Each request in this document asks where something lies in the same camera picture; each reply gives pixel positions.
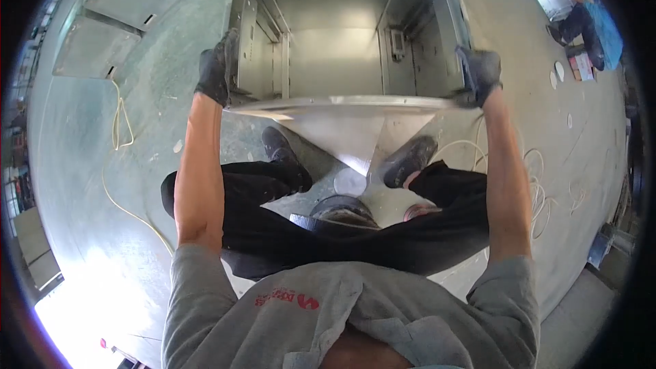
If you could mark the person's legs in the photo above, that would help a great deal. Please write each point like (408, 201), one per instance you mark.
(333, 215)

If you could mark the person's left fingers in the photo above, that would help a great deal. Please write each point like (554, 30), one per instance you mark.
(229, 56)

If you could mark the round white disc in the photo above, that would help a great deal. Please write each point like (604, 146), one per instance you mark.
(350, 182)

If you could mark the person's right fingers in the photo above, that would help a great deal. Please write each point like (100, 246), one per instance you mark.
(463, 69)

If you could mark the grey sheet metal cabinet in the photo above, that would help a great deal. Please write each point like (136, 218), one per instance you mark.
(343, 56)

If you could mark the person's body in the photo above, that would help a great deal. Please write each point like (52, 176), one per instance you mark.
(348, 312)

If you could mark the person's right hand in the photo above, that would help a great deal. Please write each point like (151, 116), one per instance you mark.
(481, 74)

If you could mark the person's left hand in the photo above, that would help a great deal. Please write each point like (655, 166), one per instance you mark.
(212, 71)

